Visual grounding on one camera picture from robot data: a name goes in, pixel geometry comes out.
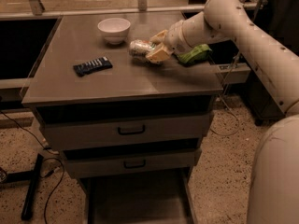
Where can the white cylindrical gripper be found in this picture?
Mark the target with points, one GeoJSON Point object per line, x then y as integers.
{"type": "Point", "coordinates": [173, 41]}

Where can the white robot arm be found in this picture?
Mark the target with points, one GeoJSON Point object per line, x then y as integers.
{"type": "Point", "coordinates": [274, 182]}

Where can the grey drawer cabinet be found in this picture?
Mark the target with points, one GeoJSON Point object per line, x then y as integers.
{"type": "Point", "coordinates": [128, 90]}

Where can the grey top drawer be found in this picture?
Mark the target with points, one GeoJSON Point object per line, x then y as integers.
{"type": "Point", "coordinates": [117, 133]}

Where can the grey drawer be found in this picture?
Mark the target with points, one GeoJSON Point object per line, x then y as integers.
{"type": "Point", "coordinates": [117, 133]}
{"type": "Point", "coordinates": [157, 197]}
{"type": "Point", "coordinates": [184, 158]}

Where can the grey middle drawer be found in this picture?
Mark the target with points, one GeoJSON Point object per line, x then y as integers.
{"type": "Point", "coordinates": [184, 158]}

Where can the grey bottom drawer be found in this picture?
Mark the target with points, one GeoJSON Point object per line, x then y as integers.
{"type": "Point", "coordinates": [157, 197]}

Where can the green chip bag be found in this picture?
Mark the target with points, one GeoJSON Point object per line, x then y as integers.
{"type": "Point", "coordinates": [198, 54]}

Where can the white ceramic bowl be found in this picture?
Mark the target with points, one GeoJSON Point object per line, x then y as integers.
{"type": "Point", "coordinates": [114, 30]}

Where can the dark blue snack bar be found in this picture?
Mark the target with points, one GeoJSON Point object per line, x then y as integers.
{"type": "Point", "coordinates": [92, 66]}

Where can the dark side cabinet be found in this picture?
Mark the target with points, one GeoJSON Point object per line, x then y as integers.
{"type": "Point", "coordinates": [280, 19]}

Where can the black floor stand leg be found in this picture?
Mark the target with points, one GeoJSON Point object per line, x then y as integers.
{"type": "Point", "coordinates": [32, 176]}

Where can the grey cable box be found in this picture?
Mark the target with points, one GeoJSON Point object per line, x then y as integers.
{"type": "Point", "coordinates": [232, 74]}

